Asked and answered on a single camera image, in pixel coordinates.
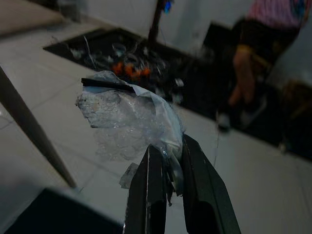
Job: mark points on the black floor mat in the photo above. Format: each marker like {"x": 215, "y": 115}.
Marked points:
{"x": 200, "y": 80}

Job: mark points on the person in pink shirt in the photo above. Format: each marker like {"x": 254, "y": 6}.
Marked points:
{"x": 275, "y": 14}

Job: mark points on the clear plastic wrap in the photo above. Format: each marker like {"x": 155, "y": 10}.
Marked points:
{"x": 126, "y": 114}

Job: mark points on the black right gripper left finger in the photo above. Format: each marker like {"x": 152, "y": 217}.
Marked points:
{"x": 146, "y": 185}

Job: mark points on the orange items on mat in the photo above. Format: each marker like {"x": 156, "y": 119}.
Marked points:
{"x": 131, "y": 69}

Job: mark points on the light wooden table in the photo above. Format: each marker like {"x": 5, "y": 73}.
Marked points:
{"x": 31, "y": 122}

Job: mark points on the dark upright pole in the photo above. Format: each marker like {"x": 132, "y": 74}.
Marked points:
{"x": 154, "y": 22}

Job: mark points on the black plastic strip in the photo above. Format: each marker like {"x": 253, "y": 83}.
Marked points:
{"x": 107, "y": 85}

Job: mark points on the person's hand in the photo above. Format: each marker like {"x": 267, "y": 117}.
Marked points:
{"x": 240, "y": 95}

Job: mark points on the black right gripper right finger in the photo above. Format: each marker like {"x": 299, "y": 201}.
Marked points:
{"x": 202, "y": 180}

